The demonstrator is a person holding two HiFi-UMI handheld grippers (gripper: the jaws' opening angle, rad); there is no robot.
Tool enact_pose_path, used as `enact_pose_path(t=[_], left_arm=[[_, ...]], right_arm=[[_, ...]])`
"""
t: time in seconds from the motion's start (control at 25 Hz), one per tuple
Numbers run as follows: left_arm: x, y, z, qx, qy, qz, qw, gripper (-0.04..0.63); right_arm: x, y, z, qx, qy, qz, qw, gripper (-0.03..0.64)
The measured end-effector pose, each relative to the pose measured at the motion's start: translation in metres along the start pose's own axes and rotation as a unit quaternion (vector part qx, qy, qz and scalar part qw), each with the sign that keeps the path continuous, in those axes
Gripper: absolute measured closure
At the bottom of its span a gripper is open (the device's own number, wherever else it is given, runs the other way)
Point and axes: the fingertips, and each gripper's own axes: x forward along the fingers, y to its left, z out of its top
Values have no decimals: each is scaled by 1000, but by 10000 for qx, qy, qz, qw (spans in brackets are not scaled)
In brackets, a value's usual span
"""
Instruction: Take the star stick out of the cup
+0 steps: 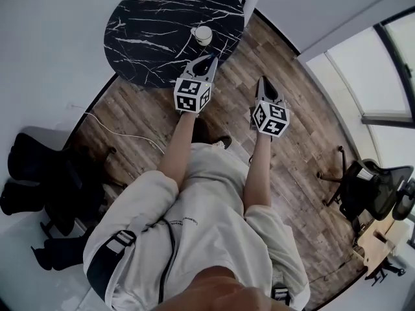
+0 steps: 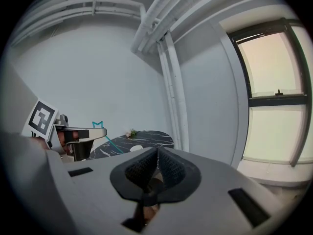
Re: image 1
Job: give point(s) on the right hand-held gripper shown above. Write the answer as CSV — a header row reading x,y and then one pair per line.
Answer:
x,y
270,118

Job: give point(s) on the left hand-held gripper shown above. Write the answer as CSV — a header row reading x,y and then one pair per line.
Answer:
x,y
191,94

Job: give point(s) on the white cup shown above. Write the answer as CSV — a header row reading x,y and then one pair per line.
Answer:
x,y
203,35

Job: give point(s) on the person's left forearm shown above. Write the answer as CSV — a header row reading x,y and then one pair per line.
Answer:
x,y
176,144

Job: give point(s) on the person's right forearm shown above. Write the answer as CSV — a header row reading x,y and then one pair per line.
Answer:
x,y
259,173

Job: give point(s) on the black marble round table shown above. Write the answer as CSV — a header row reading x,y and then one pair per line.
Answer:
x,y
152,37

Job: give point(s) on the person's dark trouser leg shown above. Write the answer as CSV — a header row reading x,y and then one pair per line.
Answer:
x,y
200,131

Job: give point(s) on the person's dark shoe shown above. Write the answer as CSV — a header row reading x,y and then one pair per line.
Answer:
x,y
223,140

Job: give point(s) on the black mesh office chair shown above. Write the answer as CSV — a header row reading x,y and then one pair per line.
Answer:
x,y
403,202
366,186

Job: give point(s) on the person's white shirt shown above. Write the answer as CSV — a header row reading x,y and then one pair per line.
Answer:
x,y
207,219

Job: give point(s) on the light wooden desk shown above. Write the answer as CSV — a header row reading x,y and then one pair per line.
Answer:
x,y
377,241

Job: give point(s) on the person's chin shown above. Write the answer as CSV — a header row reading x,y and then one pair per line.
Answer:
x,y
217,290

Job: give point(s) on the grey window frame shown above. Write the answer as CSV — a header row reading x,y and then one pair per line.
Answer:
x,y
389,115

